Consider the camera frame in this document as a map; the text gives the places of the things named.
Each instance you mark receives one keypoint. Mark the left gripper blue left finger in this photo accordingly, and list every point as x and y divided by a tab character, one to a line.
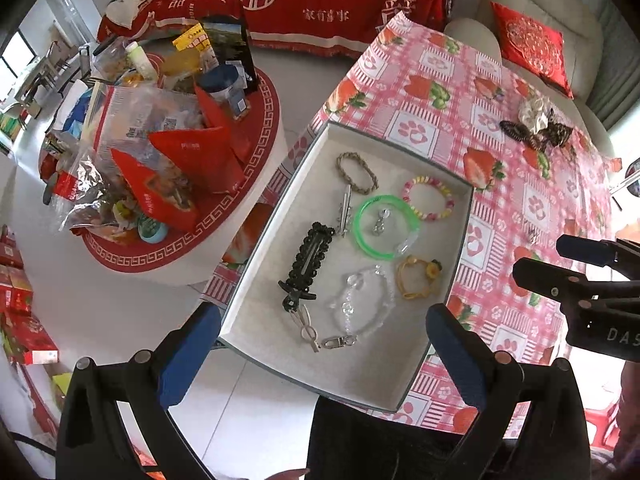
164	375

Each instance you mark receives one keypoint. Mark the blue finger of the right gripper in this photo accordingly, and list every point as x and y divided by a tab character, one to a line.
544	278

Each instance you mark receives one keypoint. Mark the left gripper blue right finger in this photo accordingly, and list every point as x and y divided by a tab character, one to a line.
484	378

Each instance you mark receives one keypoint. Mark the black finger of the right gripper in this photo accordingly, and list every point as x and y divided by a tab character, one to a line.
581	249

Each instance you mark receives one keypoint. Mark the long black hair clip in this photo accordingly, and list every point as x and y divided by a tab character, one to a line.
310	255

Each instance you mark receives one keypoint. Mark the silver star hair clip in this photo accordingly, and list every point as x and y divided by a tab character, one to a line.
345	212

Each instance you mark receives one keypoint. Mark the small black bow clip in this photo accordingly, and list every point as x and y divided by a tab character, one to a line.
294	295

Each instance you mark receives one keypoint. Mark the white jewelry tray box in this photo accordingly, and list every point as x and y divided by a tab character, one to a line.
372	291

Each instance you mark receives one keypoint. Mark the person's right hand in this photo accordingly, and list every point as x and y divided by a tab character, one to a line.
626	452

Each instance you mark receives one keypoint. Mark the pink strawberry tablecloth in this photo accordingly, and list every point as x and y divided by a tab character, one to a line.
445	101

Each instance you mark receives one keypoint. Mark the red plastic stool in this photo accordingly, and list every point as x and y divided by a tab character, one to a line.
603	430

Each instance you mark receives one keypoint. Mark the leopard print scrunchie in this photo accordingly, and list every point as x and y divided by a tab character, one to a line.
555	134

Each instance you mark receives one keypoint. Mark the round table with red mat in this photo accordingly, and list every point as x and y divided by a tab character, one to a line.
184	258

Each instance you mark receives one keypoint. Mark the white polka dot scrunchie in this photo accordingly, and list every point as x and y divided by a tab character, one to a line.
533	113

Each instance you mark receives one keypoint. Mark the red gift box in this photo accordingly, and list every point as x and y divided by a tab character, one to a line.
25	340

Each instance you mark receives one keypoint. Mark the red embroidered cushion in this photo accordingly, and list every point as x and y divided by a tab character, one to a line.
532	45

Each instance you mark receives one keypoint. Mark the beige sofa armchair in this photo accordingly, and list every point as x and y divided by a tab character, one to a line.
583	49

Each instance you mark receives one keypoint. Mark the red bed cover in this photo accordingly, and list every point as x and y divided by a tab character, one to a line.
321	27

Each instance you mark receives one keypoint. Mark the small silver ring charm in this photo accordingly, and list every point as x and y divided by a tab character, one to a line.
380	223

